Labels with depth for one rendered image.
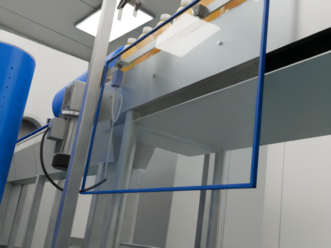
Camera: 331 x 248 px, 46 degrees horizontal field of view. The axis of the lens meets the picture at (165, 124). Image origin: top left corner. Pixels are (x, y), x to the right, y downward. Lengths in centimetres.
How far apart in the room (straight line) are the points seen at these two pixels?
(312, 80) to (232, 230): 254
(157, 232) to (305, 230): 237
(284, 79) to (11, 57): 120
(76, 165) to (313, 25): 76
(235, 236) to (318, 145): 152
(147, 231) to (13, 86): 106
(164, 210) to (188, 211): 14
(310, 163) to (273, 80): 351
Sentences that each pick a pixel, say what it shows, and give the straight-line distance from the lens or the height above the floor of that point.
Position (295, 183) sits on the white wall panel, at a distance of 440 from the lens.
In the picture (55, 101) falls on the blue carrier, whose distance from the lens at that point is 255.
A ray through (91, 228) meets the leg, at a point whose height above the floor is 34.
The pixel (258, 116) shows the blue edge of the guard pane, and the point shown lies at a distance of 72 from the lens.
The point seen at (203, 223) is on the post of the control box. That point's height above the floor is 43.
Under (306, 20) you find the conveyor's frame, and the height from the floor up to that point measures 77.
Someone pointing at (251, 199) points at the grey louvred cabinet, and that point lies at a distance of 350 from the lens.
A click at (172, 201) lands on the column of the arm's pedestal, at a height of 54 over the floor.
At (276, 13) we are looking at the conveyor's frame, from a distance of 87.
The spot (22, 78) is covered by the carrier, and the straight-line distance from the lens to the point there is 177.
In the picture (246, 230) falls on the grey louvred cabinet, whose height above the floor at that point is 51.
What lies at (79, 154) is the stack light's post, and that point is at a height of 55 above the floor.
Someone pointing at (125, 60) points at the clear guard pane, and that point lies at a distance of 133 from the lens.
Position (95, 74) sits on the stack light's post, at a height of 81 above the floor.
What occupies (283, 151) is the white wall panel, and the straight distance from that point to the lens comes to 455.
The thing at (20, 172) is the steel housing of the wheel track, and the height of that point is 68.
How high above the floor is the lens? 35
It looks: 16 degrees up
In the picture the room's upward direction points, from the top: 8 degrees clockwise
